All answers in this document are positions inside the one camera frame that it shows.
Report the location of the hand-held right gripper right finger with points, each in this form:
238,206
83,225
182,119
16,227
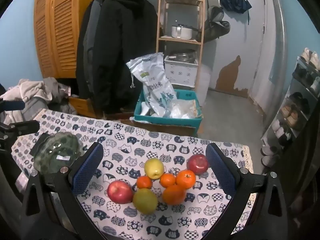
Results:
221,171

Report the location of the metal pot on shelf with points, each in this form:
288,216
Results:
181,32

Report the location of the white door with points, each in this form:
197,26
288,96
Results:
262,55

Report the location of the large orange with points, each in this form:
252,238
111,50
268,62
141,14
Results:
174,194
186,179

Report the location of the dark green bag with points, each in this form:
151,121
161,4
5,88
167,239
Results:
217,27

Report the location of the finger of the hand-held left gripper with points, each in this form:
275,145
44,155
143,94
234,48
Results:
13,105
23,127

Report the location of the navy folded umbrella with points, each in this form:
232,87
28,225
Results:
235,3

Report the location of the teal box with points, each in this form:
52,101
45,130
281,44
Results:
165,123

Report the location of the yellow-green apple top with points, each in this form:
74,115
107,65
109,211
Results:
154,168

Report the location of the yellow-green mango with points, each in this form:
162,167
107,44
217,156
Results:
145,201

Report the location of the black jacket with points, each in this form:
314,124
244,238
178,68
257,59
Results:
112,55

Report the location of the wooden crate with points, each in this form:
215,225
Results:
82,106

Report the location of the white rice bag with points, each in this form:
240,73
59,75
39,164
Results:
152,80

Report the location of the grey shoe rack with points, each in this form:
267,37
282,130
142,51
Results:
297,85

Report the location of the white patterned box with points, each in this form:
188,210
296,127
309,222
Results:
180,73

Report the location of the pile of clothes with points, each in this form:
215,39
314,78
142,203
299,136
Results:
32,97

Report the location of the shoe rack with shoes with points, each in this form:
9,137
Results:
295,115

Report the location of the green glass bowl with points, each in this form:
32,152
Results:
56,155

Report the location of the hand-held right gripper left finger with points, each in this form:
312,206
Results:
87,170

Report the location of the clear plastic bags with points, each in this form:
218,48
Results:
185,108

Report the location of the wooden louvred wardrobe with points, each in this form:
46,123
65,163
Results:
57,30

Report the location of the small orange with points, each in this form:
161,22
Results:
167,180
144,182

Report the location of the red apple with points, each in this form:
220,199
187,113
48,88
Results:
197,164
120,191

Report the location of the wooden shelf rack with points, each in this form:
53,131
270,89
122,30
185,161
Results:
160,30

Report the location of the cat print tablecloth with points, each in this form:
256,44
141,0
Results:
150,145

